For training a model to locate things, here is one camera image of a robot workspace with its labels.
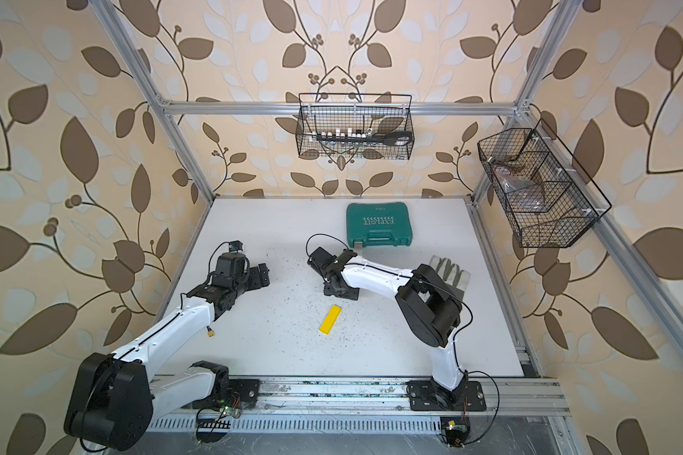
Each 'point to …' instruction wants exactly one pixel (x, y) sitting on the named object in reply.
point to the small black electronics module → (456, 429)
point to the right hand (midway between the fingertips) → (339, 291)
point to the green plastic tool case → (378, 224)
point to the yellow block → (330, 318)
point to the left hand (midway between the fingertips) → (254, 268)
